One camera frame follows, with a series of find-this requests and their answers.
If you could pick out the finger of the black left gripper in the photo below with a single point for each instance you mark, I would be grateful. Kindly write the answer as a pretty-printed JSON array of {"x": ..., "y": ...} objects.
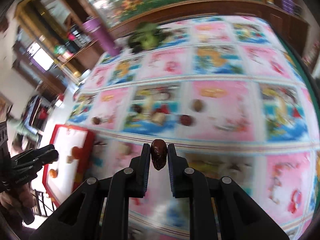
[
  {"x": 44, "y": 155},
  {"x": 24, "y": 166}
]

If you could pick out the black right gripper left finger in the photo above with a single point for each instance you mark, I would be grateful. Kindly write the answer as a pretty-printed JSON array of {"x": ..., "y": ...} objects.
[{"x": 99, "y": 209}]

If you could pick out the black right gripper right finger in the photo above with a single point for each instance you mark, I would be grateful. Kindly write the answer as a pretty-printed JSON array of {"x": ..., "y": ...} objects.
[{"x": 219, "y": 208}]

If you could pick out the orange fruit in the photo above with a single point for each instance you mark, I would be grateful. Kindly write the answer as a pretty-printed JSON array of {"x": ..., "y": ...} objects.
[
  {"x": 53, "y": 173},
  {"x": 76, "y": 152}
]

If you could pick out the brown longan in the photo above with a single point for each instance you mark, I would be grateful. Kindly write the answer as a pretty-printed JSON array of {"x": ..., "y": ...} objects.
[
  {"x": 96, "y": 120},
  {"x": 197, "y": 105}
]

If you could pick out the dark red date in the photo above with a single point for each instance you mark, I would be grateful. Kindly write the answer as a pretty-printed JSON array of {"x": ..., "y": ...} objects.
[
  {"x": 164, "y": 108},
  {"x": 137, "y": 108},
  {"x": 186, "y": 120},
  {"x": 158, "y": 151}
]

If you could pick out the beige cake piece small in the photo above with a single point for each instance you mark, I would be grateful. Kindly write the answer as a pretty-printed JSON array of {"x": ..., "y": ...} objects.
[{"x": 158, "y": 118}]

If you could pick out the person's left hand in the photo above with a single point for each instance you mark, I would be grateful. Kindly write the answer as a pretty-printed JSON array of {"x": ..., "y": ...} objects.
[{"x": 9, "y": 204}]

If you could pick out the red white tray box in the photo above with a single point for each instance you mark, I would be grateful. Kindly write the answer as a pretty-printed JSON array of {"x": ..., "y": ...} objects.
[{"x": 70, "y": 176}]

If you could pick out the colourful fruit print tablecloth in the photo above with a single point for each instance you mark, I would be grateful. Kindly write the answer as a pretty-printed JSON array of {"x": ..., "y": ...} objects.
[{"x": 231, "y": 97}]

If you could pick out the purple thermos bottle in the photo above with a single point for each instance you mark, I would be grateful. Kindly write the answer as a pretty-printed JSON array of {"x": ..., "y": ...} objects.
[{"x": 95, "y": 27}]

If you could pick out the green leafy vegetable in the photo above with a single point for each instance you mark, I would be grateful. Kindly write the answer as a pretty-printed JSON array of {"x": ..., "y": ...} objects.
[{"x": 147, "y": 36}]

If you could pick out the wooden cabinet partition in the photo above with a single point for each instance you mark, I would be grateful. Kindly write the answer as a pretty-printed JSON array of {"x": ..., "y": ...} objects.
[{"x": 50, "y": 21}]

